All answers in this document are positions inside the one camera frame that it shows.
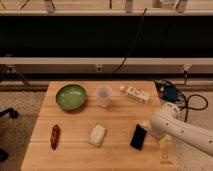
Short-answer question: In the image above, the blue power box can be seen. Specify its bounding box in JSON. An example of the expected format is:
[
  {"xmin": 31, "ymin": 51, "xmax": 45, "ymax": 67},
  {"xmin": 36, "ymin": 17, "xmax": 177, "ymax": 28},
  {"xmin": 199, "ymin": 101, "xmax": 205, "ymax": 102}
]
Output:
[{"xmin": 162, "ymin": 85, "xmax": 179, "ymax": 102}]

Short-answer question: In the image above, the black chair base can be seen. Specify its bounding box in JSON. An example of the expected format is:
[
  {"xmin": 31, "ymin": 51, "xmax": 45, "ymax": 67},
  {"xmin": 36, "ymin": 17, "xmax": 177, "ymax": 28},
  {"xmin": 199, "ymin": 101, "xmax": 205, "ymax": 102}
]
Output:
[{"xmin": 0, "ymin": 107, "xmax": 20, "ymax": 163}]

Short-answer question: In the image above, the green bowl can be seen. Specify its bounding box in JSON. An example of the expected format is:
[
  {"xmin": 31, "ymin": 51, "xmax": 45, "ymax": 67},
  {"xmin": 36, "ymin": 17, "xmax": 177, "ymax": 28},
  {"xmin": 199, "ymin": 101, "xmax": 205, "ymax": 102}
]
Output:
[{"xmin": 55, "ymin": 84, "xmax": 87, "ymax": 111}]

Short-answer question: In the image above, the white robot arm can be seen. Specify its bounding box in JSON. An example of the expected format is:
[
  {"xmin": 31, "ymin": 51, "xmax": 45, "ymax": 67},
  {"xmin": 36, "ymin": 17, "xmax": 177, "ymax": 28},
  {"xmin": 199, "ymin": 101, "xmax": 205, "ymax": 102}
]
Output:
[{"xmin": 142, "ymin": 102, "xmax": 213, "ymax": 157}]

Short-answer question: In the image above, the black hanging cable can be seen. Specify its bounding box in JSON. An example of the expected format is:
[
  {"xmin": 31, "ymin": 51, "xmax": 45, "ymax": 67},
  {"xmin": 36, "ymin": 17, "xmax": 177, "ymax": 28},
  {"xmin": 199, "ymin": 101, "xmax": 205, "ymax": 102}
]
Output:
[{"xmin": 110, "ymin": 7, "xmax": 148, "ymax": 74}]

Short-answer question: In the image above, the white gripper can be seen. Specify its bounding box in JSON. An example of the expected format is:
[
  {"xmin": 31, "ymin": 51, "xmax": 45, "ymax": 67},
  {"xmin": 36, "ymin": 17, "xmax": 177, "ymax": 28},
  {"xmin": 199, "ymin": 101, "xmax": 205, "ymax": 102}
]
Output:
[{"xmin": 141, "ymin": 121, "xmax": 172, "ymax": 149}]

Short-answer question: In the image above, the clear plastic cup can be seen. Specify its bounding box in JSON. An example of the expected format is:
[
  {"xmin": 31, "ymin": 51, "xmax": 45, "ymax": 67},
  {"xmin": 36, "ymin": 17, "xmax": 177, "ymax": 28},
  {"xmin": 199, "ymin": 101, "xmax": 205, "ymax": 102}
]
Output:
[{"xmin": 96, "ymin": 86, "xmax": 112, "ymax": 107}]

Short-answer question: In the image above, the black floor cable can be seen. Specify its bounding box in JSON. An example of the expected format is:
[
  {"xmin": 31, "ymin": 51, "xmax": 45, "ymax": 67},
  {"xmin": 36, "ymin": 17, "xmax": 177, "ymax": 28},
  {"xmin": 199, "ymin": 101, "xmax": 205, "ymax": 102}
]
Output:
[{"xmin": 155, "ymin": 79, "xmax": 209, "ymax": 123}]

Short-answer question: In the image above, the black eraser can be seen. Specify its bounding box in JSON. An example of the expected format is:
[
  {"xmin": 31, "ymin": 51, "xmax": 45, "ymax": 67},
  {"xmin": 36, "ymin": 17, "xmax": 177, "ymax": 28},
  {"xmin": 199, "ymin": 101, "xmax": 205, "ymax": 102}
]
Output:
[{"xmin": 130, "ymin": 124, "xmax": 147, "ymax": 150}]

